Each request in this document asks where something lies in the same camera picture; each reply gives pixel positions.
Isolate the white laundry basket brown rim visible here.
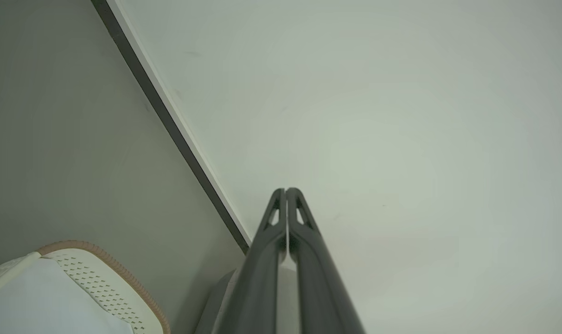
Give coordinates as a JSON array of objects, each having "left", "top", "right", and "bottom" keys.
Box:
[{"left": 0, "top": 240, "right": 171, "bottom": 334}]

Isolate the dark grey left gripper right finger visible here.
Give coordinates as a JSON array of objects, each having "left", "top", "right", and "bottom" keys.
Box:
[{"left": 286, "top": 187, "right": 366, "bottom": 334}]

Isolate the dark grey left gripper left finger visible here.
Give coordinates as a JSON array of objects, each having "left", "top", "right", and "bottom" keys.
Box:
[{"left": 215, "top": 188, "right": 287, "bottom": 334}]

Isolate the dark baseboard strip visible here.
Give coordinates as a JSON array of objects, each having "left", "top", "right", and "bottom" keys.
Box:
[{"left": 90, "top": 0, "right": 253, "bottom": 255}]

